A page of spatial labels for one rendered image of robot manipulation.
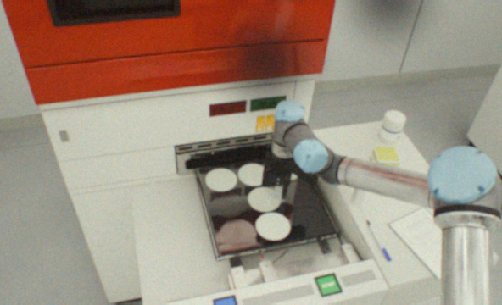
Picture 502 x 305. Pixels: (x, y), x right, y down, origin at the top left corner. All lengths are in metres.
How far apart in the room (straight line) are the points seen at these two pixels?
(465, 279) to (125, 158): 1.04
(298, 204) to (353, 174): 0.32
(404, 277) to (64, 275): 1.68
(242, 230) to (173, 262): 0.22
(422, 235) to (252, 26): 0.74
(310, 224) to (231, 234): 0.24
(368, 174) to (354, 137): 0.47
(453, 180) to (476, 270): 0.16
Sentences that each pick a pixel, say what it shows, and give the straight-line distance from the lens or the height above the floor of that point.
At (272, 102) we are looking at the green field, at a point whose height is 1.10.
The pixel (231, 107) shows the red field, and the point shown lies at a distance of 1.37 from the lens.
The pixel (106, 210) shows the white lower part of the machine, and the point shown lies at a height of 0.72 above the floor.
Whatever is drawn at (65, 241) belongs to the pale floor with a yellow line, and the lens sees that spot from 2.50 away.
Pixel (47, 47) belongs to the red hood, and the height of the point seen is 1.39.
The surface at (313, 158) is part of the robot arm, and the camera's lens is 1.04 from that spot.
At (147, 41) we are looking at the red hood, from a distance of 1.15.
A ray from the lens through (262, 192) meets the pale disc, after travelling 1.39.
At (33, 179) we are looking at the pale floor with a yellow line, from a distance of 2.88.
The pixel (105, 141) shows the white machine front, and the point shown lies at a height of 1.03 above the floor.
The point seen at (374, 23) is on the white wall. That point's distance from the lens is 3.34.
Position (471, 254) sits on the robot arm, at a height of 1.34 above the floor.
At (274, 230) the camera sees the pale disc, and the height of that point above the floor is 0.90.
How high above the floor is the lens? 1.93
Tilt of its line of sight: 44 degrees down
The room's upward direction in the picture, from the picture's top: 4 degrees clockwise
